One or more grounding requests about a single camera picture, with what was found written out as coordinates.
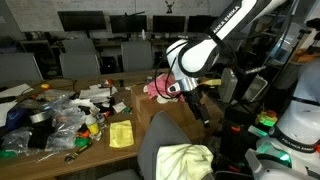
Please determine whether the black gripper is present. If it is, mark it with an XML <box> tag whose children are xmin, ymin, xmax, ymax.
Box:
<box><xmin>184</xmin><ymin>89</ymin><xmax>212</xmax><ymax>129</ymax></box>

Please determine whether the light green towel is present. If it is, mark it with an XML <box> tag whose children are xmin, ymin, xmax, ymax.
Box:
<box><xmin>155</xmin><ymin>143</ymin><xmax>215</xmax><ymax>180</ymax></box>

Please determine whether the pink shirt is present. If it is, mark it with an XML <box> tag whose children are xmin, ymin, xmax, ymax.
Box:
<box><xmin>142</xmin><ymin>73</ymin><xmax>186</xmax><ymax>103</ymax></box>

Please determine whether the large brown cardboard box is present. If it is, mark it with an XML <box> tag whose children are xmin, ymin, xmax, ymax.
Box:
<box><xmin>129</xmin><ymin>81</ymin><xmax>225</xmax><ymax>142</ymax></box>

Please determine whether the white space heater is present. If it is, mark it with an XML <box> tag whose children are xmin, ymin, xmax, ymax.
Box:
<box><xmin>218</xmin><ymin>67</ymin><xmax>239</xmax><ymax>104</ymax></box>

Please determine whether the grey office chair holding clothes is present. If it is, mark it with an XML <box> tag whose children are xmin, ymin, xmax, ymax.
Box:
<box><xmin>136</xmin><ymin>111</ymin><xmax>218</xmax><ymax>180</ymax></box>

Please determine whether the yellow cleaning cloth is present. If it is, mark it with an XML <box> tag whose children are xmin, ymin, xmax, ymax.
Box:
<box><xmin>108</xmin><ymin>119</ymin><xmax>135</xmax><ymax>149</ymax></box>

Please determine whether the black computer monitor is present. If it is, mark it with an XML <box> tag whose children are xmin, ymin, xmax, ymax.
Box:
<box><xmin>152</xmin><ymin>14</ymin><xmax>187</xmax><ymax>34</ymax></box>
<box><xmin>56</xmin><ymin>10</ymin><xmax>108</xmax><ymax>33</ymax></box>

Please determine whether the stack of white papers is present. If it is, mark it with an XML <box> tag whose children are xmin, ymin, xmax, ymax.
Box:
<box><xmin>77</xmin><ymin>84</ymin><xmax>119</xmax><ymax>101</ymax></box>

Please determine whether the spray bottle with yellow label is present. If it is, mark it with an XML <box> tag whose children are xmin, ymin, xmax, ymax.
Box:
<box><xmin>82</xmin><ymin>105</ymin><xmax>103</xmax><ymax>142</ymax></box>

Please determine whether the green plastic toy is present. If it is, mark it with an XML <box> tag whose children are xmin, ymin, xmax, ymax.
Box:
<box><xmin>74</xmin><ymin>136</ymin><xmax>92</xmax><ymax>148</ymax></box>

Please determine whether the black monitor with light bar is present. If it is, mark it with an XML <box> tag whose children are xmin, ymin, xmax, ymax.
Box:
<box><xmin>108</xmin><ymin>11</ymin><xmax>149</xmax><ymax>35</ymax></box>

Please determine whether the clear plastic bag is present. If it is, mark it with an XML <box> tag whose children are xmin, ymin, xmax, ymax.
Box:
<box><xmin>0</xmin><ymin>92</ymin><xmax>88</xmax><ymax>155</ymax></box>

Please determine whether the grey tape roll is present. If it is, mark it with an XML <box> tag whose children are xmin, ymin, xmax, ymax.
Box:
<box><xmin>29</xmin><ymin>109</ymin><xmax>53</xmax><ymax>125</ymax></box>

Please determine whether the wooden camera mount plate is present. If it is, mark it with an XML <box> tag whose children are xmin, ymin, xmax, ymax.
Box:
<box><xmin>199</xmin><ymin>78</ymin><xmax>222</xmax><ymax>88</ymax></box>

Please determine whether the adjustable wrench with yellow handle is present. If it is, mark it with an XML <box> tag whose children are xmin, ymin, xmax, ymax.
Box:
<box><xmin>63</xmin><ymin>141</ymin><xmax>95</xmax><ymax>165</ymax></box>

